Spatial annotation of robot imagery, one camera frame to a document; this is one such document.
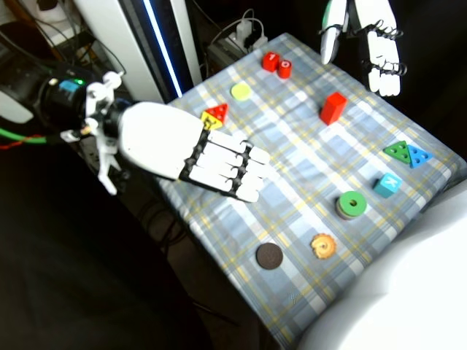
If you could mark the white power strip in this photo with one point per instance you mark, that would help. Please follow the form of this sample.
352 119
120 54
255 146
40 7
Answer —
243 31

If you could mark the blue triangle block with holes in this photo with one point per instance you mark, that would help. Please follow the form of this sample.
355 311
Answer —
419 153

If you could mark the red cylinder with zero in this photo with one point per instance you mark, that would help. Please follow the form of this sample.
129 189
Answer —
284 70

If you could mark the plaid blue yellow cloth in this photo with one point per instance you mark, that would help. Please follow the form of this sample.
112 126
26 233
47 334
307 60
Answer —
292 218

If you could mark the light blue letter cube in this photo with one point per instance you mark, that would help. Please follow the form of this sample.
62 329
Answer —
385 187

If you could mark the red rectangular block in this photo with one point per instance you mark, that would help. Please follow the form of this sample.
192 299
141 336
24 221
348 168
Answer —
332 109

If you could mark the white robot body shell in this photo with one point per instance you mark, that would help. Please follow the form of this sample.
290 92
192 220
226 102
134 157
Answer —
401 291

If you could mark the yellow-green round disc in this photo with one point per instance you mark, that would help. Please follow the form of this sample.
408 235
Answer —
241 91

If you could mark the green triangle block with holes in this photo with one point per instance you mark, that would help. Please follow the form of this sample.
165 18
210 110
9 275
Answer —
389 150

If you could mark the dark brown round cookie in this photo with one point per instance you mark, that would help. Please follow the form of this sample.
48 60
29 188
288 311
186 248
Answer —
269 256

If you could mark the yellow triangle block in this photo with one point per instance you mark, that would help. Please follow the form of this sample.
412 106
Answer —
209 120

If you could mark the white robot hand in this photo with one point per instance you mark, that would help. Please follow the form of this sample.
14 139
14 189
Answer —
381 47
157 135

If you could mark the white column with blue light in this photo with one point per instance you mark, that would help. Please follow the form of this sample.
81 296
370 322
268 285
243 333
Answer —
109 36

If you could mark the red cube with number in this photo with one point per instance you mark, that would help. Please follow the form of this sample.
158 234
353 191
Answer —
270 62

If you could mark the tan flower-shaped toy cookie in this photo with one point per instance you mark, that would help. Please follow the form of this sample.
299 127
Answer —
323 248

